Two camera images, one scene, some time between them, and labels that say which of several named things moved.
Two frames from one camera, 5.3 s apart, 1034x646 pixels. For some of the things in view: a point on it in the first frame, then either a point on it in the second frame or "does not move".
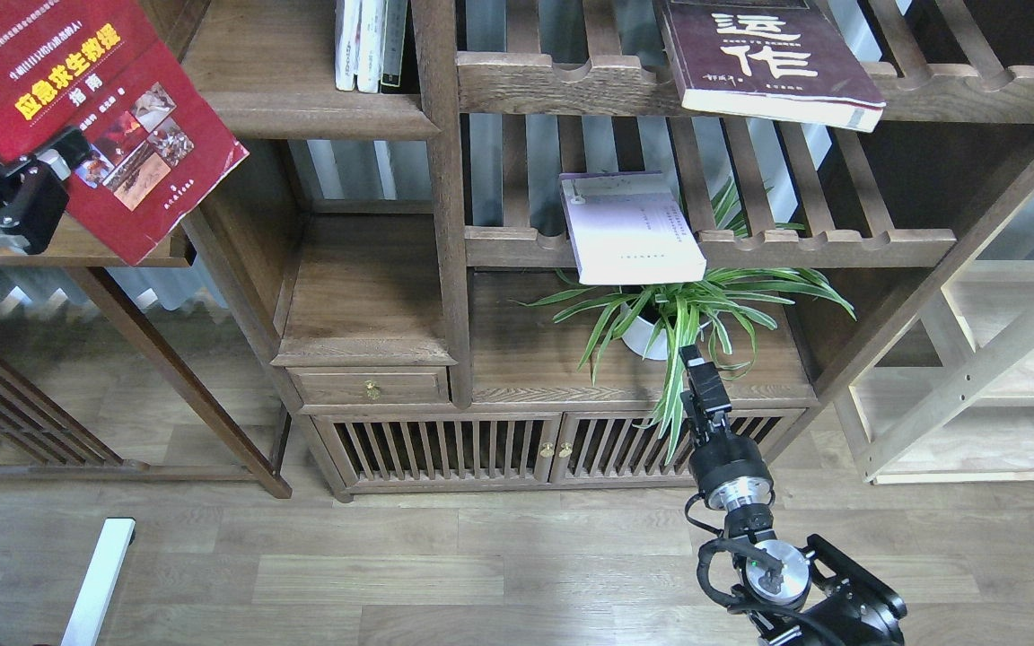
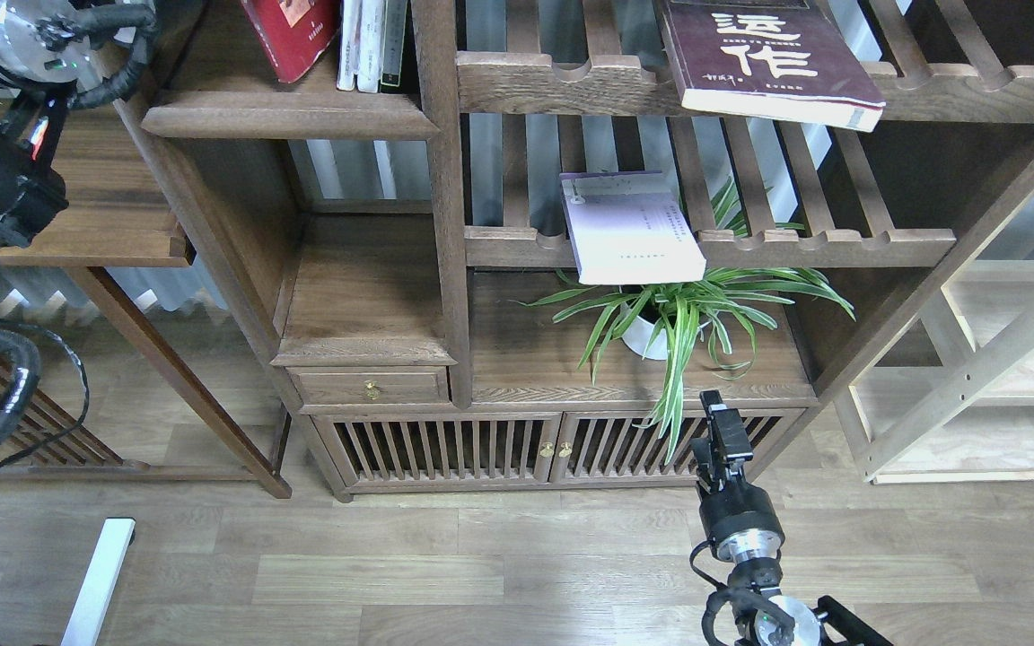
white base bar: [95, 600] does not move
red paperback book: [16, 71] → [293, 33]
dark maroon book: [775, 60] does not move
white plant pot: [638, 335] does not move
